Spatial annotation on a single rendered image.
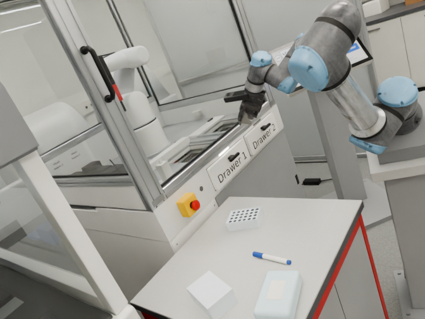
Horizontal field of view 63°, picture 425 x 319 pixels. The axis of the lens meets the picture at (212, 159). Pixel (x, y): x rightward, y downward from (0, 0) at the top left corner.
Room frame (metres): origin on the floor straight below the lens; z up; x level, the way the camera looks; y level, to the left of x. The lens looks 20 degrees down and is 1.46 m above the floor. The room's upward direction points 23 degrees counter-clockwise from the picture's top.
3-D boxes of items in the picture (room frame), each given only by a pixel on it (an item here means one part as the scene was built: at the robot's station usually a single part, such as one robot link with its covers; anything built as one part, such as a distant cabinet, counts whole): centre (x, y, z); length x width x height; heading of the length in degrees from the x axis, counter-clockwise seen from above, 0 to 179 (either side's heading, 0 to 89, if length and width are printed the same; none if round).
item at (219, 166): (1.48, -0.07, 0.87); 0.29 x 0.02 x 0.11; 135
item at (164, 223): (1.85, 0.25, 0.87); 1.02 x 0.95 x 0.14; 135
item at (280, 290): (0.71, -0.02, 0.78); 0.15 x 0.10 x 0.04; 149
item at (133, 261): (1.86, 0.24, 0.40); 1.03 x 0.95 x 0.80; 135
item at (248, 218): (1.14, -0.03, 0.78); 0.12 x 0.08 x 0.04; 63
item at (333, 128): (2.02, -0.80, 0.51); 0.50 x 0.45 x 1.02; 0
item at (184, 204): (1.24, 0.15, 0.88); 0.07 x 0.05 x 0.07; 135
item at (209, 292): (0.81, 0.15, 0.79); 0.13 x 0.09 x 0.05; 25
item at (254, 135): (1.70, -0.29, 0.87); 0.29 x 0.02 x 0.11; 135
